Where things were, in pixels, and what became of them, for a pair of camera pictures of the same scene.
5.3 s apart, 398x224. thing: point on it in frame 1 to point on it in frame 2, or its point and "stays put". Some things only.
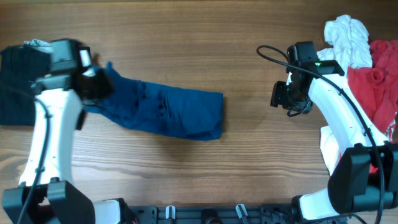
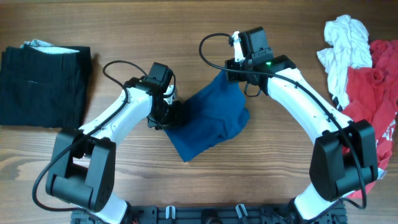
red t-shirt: (376, 88) stays put
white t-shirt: (347, 40) stays put
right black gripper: (277, 98) to (230, 67)
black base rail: (213, 214) stays put
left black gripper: (102, 88) to (175, 119)
